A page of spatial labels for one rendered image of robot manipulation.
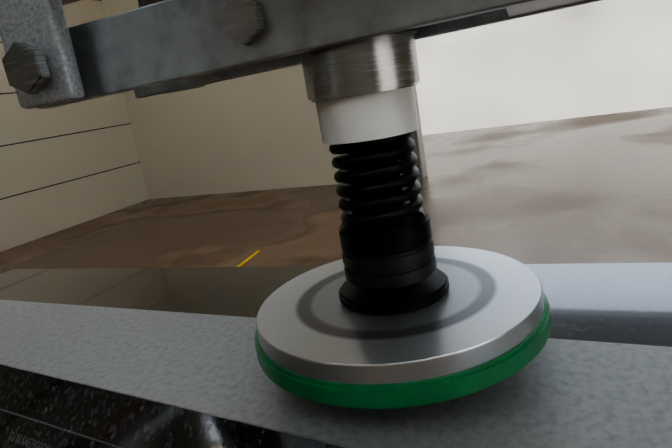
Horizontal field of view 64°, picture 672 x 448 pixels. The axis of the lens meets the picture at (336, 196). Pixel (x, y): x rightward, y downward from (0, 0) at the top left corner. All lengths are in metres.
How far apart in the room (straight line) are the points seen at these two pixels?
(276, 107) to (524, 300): 5.70
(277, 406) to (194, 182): 6.49
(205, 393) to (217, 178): 6.22
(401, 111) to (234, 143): 6.05
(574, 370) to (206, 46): 0.33
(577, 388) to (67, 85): 0.39
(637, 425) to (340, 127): 0.25
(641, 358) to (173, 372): 0.36
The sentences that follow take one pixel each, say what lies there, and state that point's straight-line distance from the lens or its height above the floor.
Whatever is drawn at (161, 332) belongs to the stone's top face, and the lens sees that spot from 0.60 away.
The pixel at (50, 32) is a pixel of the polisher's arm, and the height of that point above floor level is 1.10.
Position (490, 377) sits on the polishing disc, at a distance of 0.34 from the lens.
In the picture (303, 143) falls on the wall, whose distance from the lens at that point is 5.93.
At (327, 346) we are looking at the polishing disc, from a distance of 0.35.
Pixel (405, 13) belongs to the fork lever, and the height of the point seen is 1.07.
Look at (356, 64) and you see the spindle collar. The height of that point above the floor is 1.05.
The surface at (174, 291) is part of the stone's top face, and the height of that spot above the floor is 0.82.
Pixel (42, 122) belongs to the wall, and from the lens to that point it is 6.56.
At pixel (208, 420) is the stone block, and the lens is 0.43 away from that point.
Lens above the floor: 1.04
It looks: 11 degrees down
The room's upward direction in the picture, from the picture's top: 9 degrees counter-clockwise
